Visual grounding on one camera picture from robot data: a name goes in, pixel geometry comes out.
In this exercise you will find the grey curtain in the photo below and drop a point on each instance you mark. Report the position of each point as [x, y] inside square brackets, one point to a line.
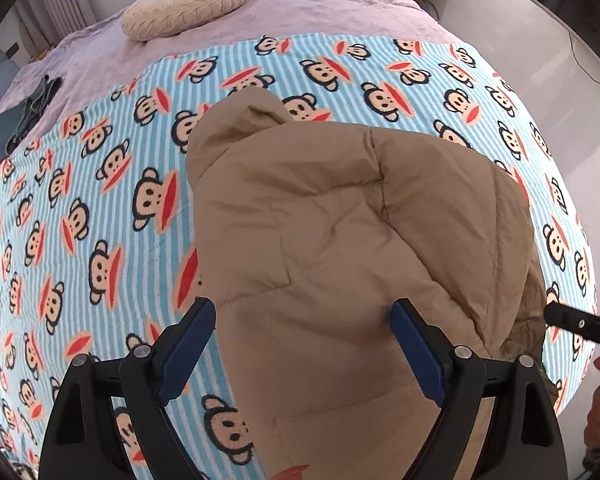
[55, 10]

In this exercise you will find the bed with lilac cover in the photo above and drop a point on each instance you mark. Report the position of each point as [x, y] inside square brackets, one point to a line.
[305, 5]

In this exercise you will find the person's right hand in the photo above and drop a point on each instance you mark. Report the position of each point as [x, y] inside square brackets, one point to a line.
[597, 420]

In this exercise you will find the cream round pillow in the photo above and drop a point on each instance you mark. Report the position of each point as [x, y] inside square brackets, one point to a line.
[185, 5]

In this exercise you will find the dark jeans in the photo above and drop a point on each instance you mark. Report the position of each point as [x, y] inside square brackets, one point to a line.
[37, 102]

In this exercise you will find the monkey printed striped blanket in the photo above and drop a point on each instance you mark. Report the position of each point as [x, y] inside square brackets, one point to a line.
[105, 200]

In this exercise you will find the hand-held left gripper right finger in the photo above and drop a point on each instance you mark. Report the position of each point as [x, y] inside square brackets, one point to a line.
[417, 350]

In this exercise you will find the tan puffer jacket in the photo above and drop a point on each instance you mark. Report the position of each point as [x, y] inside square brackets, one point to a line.
[330, 240]

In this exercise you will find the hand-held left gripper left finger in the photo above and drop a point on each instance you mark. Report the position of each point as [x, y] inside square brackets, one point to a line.
[190, 345]

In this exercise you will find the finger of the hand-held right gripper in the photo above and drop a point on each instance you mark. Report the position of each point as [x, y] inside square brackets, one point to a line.
[575, 319]

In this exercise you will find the teal folded cloth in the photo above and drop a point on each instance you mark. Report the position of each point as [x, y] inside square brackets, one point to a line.
[0, 132]

